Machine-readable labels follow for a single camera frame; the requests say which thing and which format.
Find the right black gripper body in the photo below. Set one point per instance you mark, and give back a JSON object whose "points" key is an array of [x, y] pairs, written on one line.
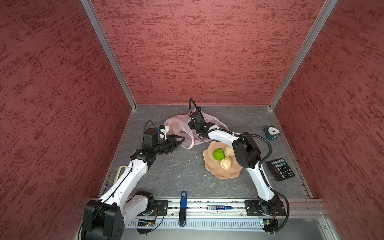
{"points": [[192, 126]]}

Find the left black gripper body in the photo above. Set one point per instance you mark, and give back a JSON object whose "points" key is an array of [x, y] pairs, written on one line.
{"points": [[164, 145]]}

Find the pink fruit-print plastic bag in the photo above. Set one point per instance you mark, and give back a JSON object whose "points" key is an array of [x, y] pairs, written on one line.
{"points": [[179, 125]]}

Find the fake green round fruit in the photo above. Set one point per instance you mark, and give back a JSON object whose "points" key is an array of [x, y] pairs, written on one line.
{"points": [[218, 154]]}

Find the pink scalloped plastic bowl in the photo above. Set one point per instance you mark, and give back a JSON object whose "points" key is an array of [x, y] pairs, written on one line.
{"points": [[214, 167]]}

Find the fake pale yellow fruit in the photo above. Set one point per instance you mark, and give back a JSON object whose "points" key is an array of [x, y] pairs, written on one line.
{"points": [[226, 163]]}

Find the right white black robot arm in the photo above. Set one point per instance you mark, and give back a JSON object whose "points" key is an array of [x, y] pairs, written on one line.
{"points": [[248, 156]]}

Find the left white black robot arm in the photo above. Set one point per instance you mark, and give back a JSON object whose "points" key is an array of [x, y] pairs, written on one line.
{"points": [[105, 218]]}

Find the yellow calculator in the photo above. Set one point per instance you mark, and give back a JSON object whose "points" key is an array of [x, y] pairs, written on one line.
{"points": [[121, 170]]}

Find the blue black handheld tool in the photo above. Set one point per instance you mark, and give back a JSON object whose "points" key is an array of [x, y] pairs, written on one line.
{"points": [[183, 210]]}

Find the small teal alarm clock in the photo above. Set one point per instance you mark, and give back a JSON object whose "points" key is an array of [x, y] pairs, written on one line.
{"points": [[271, 132]]}

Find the blue marker pen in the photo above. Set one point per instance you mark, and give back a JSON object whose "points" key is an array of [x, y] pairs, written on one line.
{"points": [[218, 208]]}

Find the left small circuit board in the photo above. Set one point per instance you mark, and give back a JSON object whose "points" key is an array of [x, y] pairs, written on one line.
{"points": [[146, 223]]}

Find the small circuit board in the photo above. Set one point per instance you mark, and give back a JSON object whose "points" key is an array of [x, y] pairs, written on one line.
{"points": [[271, 226], [146, 223]]}

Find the black calculator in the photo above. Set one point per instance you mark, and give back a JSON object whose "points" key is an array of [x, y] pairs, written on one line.
{"points": [[280, 169]]}

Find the right small circuit board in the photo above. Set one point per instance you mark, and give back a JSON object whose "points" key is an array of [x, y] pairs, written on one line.
{"points": [[271, 226]]}

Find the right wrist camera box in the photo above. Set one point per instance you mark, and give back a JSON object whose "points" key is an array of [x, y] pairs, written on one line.
{"points": [[196, 116]]}

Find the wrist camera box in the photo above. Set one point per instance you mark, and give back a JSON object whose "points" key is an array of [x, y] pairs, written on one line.
{"points": [[155, 136], [196, 116]]}

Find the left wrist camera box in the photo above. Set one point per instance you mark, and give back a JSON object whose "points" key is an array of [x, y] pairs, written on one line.
{"points": [[155, 136]]}

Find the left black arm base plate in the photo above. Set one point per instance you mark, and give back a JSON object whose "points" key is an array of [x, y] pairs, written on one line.
{"points": [[155, 208]]}

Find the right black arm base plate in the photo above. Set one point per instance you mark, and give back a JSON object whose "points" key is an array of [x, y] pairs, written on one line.
{"points": [[263, 208]]}

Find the aluminium front rail frame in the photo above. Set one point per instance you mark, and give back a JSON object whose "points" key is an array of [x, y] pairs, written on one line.
{"points": [[302, 215]]}

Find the left aluminium corner post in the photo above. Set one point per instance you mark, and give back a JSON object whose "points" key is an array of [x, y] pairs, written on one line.
{"points": [[97, 26]]}

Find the aluminium corner post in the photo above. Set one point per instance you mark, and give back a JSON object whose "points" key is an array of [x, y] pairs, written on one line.
{"points": [[317, 26], [97, 26]]}

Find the right aluminium corner post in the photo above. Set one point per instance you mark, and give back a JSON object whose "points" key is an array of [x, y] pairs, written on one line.
{"points": [[317, 26]]}

